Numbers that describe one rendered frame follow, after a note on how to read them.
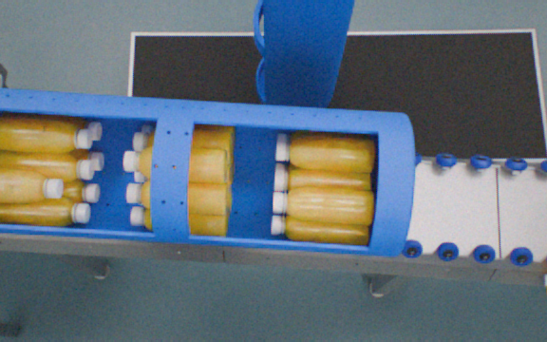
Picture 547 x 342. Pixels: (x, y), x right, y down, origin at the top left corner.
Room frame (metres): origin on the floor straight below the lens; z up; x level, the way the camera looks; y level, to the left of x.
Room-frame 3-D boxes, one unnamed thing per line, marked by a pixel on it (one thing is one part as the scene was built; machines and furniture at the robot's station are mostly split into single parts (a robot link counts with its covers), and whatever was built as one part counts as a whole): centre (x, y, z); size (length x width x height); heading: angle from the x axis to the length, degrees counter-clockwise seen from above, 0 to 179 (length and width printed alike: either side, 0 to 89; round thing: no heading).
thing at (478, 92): (0.94, -0.23, 0.07); 1.50 x 0.52 x 0.15; 90
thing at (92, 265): (0.33, 0.60, 0.31); 0.06 x 0.06 x 0.63; 86
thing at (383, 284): (0.27, -0.38, 0.31); 0.06 x 0.06 x 0.63; 86
